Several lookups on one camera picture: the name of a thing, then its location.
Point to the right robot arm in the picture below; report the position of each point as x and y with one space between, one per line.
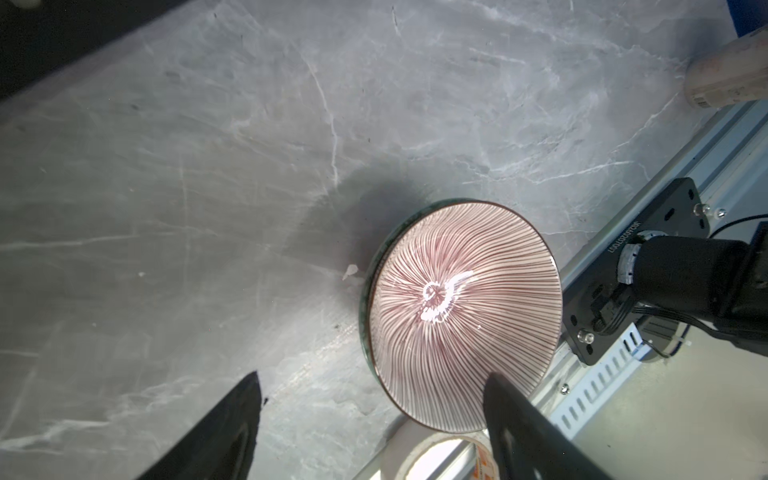
718 286

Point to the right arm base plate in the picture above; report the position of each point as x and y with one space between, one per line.
598 301

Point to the clear tape roll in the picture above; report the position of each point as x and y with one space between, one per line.
417 452

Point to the black wire dish rack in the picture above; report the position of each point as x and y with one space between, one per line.
40 37

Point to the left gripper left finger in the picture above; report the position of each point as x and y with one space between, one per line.
222 444

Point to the pink striped bowl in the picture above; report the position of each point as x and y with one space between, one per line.
459 290

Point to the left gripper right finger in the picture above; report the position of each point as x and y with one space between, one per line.
524 443

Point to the white lidded cup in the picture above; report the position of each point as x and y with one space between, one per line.
735 73

